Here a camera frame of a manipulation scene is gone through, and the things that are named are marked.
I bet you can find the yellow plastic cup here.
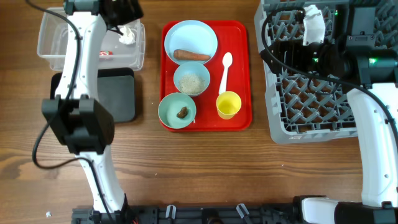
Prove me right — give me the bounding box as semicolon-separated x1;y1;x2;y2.
216;91;242;119

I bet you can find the red serving tray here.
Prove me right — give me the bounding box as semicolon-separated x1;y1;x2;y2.
160;20;252;132

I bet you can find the clear plastic bin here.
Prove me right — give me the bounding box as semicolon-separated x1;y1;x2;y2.
37;8;146;73

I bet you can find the large light blue plate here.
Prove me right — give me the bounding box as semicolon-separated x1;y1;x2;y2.
164;20;218;65

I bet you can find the brown food scrap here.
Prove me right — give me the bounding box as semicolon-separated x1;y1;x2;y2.
177;106;188;119

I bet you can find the light blue rice bowl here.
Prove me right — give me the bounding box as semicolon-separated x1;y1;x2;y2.
173;62;211;96

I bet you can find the green bowl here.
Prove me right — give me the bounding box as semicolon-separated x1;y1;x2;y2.
158;93;197;129

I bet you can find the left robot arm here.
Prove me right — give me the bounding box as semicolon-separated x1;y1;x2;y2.
42;1;143;220

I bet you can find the red snack wrapper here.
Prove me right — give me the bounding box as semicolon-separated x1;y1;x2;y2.
99;50;113;57

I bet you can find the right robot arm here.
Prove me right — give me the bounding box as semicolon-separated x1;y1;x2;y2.
254;1;397;223

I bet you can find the orange carrot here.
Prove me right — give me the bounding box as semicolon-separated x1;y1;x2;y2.
174;49;211;61

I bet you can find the grey dishwasher rack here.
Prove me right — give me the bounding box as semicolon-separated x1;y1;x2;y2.
253;0;398;145

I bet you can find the white rice pile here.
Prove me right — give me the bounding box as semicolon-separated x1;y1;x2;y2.
178;73;205;95

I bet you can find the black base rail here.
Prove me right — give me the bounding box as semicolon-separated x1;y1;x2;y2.
71;203;300;224

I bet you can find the white tissue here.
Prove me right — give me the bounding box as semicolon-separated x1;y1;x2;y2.
119;26;136;45

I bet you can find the black plastic tray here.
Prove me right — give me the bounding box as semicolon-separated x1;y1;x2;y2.
42;68;135;141

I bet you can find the white plastic spoon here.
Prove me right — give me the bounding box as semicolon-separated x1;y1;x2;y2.
218;52;233;95

